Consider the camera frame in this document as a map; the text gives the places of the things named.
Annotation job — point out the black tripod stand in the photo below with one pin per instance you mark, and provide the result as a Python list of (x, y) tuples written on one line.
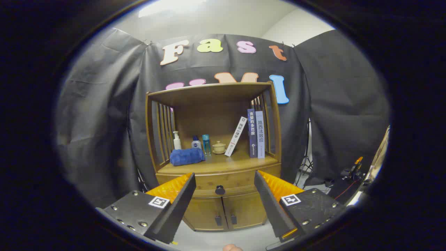
[(306, 164)]

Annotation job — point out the wooden cabinet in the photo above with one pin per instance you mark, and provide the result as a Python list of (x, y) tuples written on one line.
[(216, 111)]

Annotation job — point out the dark blue book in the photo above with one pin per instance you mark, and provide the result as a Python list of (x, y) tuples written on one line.
[(252, 134)]

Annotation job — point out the black backdrop cloth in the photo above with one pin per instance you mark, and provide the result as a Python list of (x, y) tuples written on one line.
[(104, 122)]

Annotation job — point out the blue folded towel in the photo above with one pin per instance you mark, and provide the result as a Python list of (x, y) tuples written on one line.
[(186, 157)]

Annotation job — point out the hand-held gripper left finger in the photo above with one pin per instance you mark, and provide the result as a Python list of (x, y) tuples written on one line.
[(181, 205)]

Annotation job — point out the wooden cabinet door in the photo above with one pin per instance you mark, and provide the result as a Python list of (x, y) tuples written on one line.
[(205, 212), (245, 209)]

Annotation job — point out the wooden drawer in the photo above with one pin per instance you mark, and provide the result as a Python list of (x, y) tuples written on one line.
[(237, 178)]

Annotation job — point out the clear blue bottle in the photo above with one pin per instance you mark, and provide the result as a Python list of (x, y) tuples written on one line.
[(206, 144)]

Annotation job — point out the beige lidded teacup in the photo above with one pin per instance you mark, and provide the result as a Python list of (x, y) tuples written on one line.
[(219, 147)]

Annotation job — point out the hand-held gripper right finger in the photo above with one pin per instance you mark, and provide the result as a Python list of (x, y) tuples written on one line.
[(270, 205)]

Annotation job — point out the light purple book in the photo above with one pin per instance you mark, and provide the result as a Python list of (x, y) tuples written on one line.
[(260, 136)]

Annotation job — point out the white book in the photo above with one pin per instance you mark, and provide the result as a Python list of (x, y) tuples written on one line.
[(236, 136)]

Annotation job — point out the wooden countertop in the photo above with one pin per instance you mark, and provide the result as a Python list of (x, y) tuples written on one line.
[(244, 162)]

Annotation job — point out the small white blue-capped bottle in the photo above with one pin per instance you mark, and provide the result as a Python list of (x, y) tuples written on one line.
[(196, 143)]

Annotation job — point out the black orange clamp tool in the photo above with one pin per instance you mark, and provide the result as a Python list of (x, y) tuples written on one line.
[(353, 170)]

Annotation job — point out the white pump bottle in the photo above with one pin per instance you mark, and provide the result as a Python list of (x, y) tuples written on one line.
[(177, 142)]

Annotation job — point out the light wooden board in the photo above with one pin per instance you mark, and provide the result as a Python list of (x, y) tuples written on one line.
[(379, 157)]

